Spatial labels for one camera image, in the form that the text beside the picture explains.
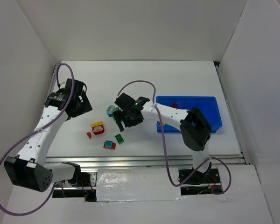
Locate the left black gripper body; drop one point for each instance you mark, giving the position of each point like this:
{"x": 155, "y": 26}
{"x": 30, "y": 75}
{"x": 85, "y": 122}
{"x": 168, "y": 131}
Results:
{"x": 84, "y": 102}

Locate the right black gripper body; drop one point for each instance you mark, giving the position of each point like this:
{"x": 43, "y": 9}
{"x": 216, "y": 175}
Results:
{"x": 125, "y": 117}

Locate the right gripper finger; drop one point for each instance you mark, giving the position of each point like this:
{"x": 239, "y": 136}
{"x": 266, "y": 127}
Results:
{"x": 119, "y": 123}
{"x": 118, "y": 116}

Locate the green teal lego stack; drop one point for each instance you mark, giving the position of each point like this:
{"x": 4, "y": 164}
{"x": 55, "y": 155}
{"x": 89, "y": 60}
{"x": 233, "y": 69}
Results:
{"x": 114, "y": 113}

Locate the green square lego brick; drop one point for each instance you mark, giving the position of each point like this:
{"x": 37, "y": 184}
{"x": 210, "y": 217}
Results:
{"x": 119, "y": 138}

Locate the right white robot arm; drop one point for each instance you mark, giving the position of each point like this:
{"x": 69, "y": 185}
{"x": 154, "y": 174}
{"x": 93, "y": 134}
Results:
{"x": 193, "y": 126}

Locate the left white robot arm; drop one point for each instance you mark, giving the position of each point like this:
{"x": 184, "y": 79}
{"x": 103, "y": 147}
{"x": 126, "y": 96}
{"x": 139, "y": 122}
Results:
{"x": 28, "y": 168}

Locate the teal flower lego piece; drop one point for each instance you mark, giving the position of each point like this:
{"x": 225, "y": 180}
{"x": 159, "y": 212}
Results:
{"x": 109, "y": 111}

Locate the red yellow flower lego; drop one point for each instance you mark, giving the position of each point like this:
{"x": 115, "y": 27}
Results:
{"x": 98, "y": 128}

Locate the red teal lego stack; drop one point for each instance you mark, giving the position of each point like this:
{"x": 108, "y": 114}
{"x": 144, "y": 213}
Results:
{"x": 108, "y": 144}

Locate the white foam board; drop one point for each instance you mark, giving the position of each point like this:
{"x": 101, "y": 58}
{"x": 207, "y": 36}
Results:
{"x": 136, "y": 184}

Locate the blue plastic sorting bin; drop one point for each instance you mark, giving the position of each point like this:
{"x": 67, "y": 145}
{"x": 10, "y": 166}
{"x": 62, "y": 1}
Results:
{"x": 206, "y": 104}

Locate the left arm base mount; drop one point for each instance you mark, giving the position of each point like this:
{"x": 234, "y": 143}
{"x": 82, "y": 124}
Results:
{"x": 84, "y": 188}

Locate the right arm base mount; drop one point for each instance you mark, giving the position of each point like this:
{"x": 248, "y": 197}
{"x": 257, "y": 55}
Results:
{"x": 199, "y": 185}

